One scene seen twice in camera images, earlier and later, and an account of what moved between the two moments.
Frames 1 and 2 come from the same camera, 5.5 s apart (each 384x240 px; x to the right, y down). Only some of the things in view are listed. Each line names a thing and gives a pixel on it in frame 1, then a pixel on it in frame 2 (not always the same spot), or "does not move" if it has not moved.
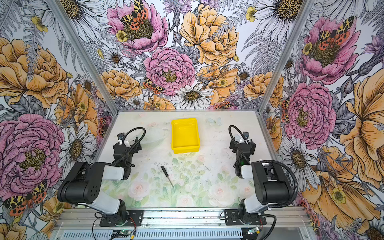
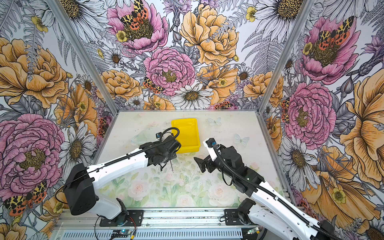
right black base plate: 232,216 does not move
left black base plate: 125,218 does not move
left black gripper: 136,149 → 172,155
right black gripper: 252,148 → 201,164
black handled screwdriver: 166,174 → 171,166
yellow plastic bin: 185,135 does not move
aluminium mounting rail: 84,217 does not move
